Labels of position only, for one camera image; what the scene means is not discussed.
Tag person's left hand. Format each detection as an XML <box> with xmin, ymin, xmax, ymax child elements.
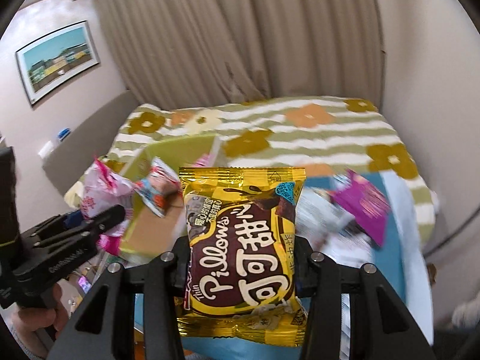
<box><xmin>8</xmin><ymin>284</ymin><xmax>72</xmax><ymax>354</ymax></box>

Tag floral striped blanket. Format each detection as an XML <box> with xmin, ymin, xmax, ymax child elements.
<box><xmin>64</xmin><ymin>95</ymin><xmax>439</xmax><ymax>259</ymax></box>

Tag white cloth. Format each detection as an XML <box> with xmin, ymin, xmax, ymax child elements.
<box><xmin>386</xmin><ymin>174</ymin><xmax>436</xmax><ymax>331</ymax></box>

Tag purple snack packet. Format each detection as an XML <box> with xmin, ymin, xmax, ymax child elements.
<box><xmin>332</xmin><ymin>170</ymin><xmax>392</xmax><ymax>248</ymax></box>

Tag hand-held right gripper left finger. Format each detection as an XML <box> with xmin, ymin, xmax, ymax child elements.
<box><xmin>45</xmin><ymin>238</ymin><xmax>196</xmax><ymax>360</ymax></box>

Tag small blue red snack packet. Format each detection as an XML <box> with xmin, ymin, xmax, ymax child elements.
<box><xmin>135</xmin><ymin>157</ymin><xmax>183</xmax><ymax>218</ymax></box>

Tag framed picture of houses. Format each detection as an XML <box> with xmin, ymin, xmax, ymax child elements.
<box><xmin>15</xmin><ymin>20</ymin><xmax>102</xmax><ymax>106</ymax></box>

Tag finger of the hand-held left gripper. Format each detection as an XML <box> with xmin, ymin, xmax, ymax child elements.
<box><xmin>22</xmin><ymin>213</ymin><xmax>82</xmax><ymax>238</ymax></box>
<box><xmin>33</xmin><ymin>205</ymin><xmax>127</xmax><ymax>251</ymax></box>

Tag beige curtain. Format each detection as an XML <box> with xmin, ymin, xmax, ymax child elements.
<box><xmin>90</xmin><ymin>0</ymin><xmax>388</xmax><ymax>110</ymax></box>

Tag pink white snack packet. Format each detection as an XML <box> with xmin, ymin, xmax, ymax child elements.
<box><xmin>80</xmin><ymin>157</ymin><xmax>136</xmax><ymax>256</ymax></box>

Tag green cardboard box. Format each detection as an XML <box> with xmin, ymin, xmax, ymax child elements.
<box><xmin>120</xmin><ymin>133</ymin><xmax>226</xmax><ymax>267</ymax></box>

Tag blue patterned cloth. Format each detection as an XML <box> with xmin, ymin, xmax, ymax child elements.
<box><xmin>133</xmin><ymin>172</ymin><xmax>409</xmax><ymax>360</ymax></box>

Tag yellow chocolate snack packet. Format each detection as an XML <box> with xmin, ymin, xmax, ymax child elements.
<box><xmin>176</xmin><ymin>167</ymin><xmax>308</xmax><ymax>347</ymax></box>

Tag grey headboard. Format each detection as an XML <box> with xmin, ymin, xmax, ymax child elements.
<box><xmin>41</xmin><ymin>90</ymin><xmax>139</xmax><ymax>187</ymax></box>

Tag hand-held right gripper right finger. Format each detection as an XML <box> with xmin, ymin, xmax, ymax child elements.
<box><xmin>295</xmin><ymin>232</ymin><xmax>436</xmax><ymax>360</ymax></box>

